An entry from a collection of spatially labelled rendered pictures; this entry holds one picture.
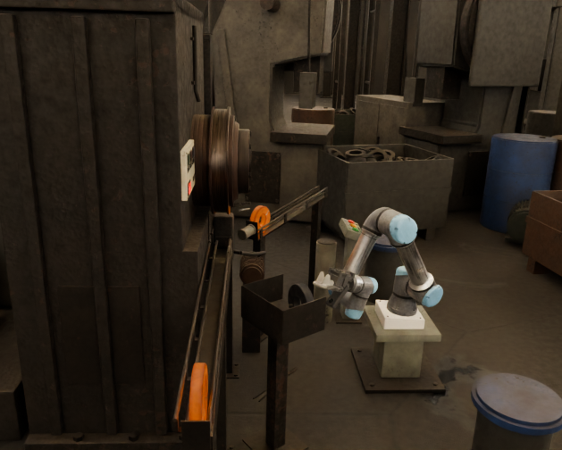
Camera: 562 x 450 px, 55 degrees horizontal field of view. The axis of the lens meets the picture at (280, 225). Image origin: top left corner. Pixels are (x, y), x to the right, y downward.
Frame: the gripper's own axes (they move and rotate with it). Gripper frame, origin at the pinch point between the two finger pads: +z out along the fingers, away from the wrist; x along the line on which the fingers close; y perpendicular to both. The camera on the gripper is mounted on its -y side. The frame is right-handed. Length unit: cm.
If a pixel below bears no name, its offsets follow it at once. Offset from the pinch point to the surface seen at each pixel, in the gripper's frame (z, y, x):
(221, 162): 36, 37, -34
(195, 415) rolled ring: 75, -25, 44
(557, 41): -637, 329, -271
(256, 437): 1, -72, -7
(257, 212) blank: -22, 15, -76
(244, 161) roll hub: 24, 40, -36
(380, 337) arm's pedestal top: -56, -24, -3
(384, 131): -329, 111, -276
